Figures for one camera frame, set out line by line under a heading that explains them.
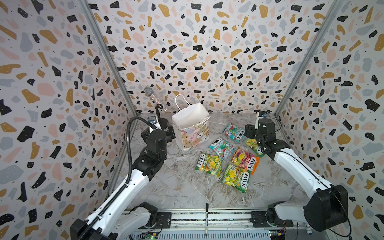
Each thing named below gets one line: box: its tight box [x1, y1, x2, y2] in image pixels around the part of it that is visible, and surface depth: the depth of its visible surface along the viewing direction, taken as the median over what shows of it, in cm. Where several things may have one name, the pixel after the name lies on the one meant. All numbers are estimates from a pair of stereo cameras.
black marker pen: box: [205, 203, 209, 236], surface depth 76 cm
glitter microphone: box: [144, 86, 168, 112], surface depth 93 cm
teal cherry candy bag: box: [208, 137, 236, 161], surface depth 101 cm
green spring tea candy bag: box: [222, 164, 251, 194], surface depth 87 cm
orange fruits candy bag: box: [231, 147, 260, 175], surface depth 95 cm
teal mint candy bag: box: [222, 123, 245, 143], surface depth 109 cm
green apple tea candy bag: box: [195, 152, 222, 177], surface depth 93 cm
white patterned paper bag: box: [171, 94, 211, 151], surface depth 90 cm
